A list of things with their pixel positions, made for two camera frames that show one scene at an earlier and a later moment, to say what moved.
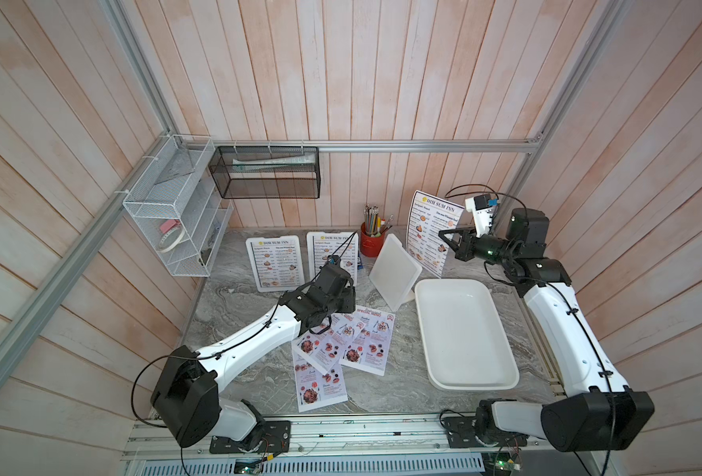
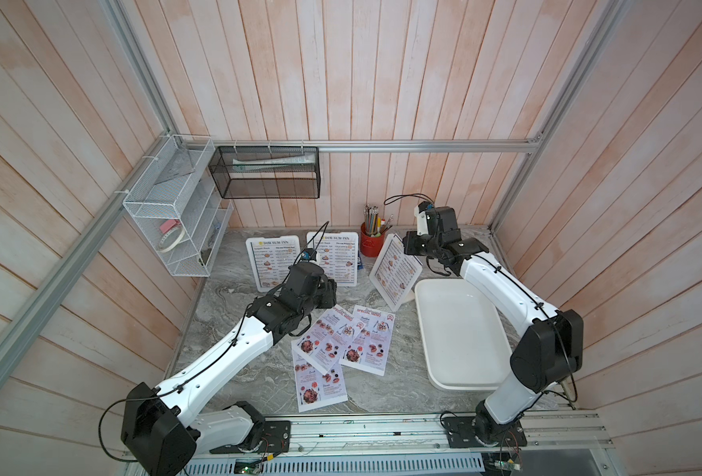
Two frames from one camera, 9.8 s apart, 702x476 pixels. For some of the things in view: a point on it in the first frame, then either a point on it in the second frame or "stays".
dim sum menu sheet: (427, 216) to (397, 270)
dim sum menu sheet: (277, 263) stays
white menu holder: (395, 273) stays
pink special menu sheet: (370, 349) stays
